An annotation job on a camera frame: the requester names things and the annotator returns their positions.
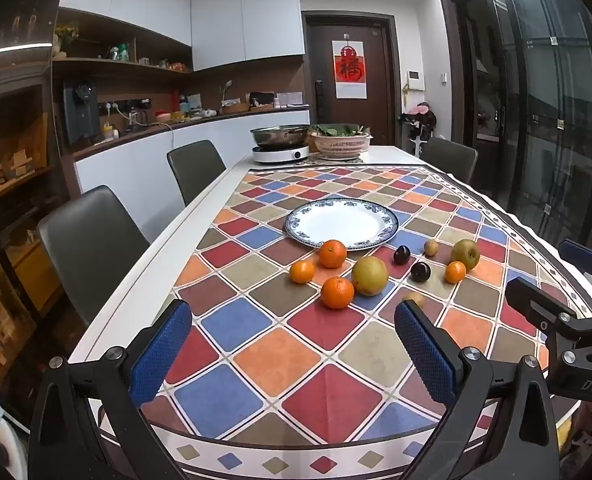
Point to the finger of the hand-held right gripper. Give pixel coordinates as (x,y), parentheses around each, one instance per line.
(536,300)
(583,256)

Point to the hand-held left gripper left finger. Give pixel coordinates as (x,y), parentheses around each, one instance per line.
(160,355)

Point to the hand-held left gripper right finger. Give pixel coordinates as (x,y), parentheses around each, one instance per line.
(426,355)

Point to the small brown kiwi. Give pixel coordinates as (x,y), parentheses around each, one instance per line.
(417,299)
(430,247)

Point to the dark plum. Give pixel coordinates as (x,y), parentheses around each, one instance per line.
(420,271)
(401,254)

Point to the greenish pear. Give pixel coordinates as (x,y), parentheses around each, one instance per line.
(465,254)

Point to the small orange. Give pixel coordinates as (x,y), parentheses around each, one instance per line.
(302,271)
(455,272)

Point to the yellow pear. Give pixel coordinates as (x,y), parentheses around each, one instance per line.
(370,275)

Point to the large orange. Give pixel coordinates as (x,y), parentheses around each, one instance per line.
(337,292)
(332,253)

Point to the blue rimmed white plate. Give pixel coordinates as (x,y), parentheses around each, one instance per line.
(341,222)

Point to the grey dining chair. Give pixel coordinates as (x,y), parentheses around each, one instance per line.
(195,165)
(93,245)
(448,157)

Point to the colourful checked tablecloth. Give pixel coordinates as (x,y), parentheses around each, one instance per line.
(296,355)

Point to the glass sliding door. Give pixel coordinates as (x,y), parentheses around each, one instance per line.
(551,110)

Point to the white lower cabinets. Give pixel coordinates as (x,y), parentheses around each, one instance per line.
(140,170)

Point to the white cabinets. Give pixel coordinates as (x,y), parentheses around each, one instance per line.
(246,20)
(140,170)

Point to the pink woven basket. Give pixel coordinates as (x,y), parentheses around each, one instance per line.
(341,146)

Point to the small yellow bottle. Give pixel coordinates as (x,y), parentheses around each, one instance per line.
(108,131)

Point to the white induction cooker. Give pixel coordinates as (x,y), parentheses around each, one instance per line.
(281,154)

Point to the glass kettle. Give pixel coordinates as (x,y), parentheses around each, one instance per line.
(138,117)

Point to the red bowl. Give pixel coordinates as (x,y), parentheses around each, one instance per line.
(163,115)

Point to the dark wooden door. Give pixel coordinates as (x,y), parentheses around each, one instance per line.
(376,120)

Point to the green leafy vegetables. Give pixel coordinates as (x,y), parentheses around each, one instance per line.
(338,130)

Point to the white intercom panel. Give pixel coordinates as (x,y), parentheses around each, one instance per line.
(415,80)

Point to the dark display cabinet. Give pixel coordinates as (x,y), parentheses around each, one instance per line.
(10,160)

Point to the steel pan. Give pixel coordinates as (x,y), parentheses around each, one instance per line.
(280,135)

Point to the black power strip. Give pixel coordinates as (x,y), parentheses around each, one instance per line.
(125,104)

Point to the teal box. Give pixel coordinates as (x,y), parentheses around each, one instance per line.
(191,103)

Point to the black water dispenser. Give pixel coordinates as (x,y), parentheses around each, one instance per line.
(80,112)

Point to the wicker tray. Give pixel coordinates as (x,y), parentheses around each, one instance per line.
(235,108)

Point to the silver faucet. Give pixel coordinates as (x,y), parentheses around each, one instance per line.
(225,91)

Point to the black and white box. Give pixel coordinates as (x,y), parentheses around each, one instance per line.
(261,99)

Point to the black door lock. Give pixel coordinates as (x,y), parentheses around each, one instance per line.
(319,95)

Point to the bread loaf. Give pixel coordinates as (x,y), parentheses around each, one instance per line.
(178,67)

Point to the green bottle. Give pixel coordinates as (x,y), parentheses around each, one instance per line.
(122,52)

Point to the yellow flowers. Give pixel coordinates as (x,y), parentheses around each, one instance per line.
(66,34)

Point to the white upper cabinets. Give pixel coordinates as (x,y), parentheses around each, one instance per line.
(246,20)

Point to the red wall calendar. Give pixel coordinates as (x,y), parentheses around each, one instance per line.
(349,67)

